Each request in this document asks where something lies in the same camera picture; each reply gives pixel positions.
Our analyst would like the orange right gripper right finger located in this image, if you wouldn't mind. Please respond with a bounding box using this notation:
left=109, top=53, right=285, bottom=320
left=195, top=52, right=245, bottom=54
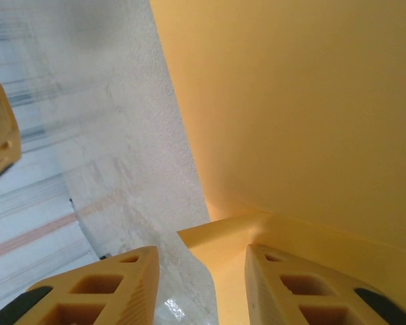
left=245, top=244, right=406, bottom=325

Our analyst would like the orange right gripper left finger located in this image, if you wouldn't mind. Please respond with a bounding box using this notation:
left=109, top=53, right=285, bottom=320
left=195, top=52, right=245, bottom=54
left=0, top=246, right=162, bottom=325

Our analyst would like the orange cloth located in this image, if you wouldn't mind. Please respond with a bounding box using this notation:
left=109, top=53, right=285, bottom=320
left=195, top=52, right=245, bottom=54
left=148, top=0, right=406, bottom=325

